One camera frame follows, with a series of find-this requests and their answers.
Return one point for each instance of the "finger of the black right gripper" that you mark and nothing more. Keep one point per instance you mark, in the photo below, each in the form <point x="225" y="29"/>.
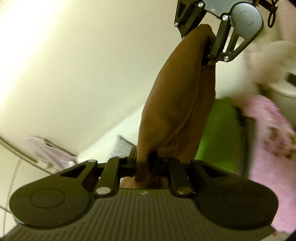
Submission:
<point x="189" y="15"/>
<point x="238" y="42"/>

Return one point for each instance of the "hanging lilac towel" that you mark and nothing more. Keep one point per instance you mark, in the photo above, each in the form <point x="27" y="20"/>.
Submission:
<point x="50" y="154"/>

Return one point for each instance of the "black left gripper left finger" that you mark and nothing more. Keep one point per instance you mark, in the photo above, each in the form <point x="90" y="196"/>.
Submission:
<point x="116" y="168"/>

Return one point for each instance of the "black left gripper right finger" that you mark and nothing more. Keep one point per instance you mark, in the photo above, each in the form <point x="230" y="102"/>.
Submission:
<point x="171" y="169"/>

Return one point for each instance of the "pink floral bedspread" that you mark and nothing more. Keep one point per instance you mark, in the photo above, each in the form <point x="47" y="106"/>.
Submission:
<point x="273" y="157"/>

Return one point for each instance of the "white round appliance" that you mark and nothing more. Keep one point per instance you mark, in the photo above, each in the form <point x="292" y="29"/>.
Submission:
<point x="282" y="93"/>

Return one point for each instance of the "brown long-sleeve shirt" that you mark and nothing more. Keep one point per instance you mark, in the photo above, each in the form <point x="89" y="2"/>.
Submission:
<point x="176" y="111"/>

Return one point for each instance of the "grey checked cushion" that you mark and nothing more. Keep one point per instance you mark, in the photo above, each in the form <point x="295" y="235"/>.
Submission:
<point x="122" y="147"/>

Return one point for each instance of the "green knitted folded sweater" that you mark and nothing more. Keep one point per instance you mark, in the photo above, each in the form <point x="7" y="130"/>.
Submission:
<point x="222" y="142"/>

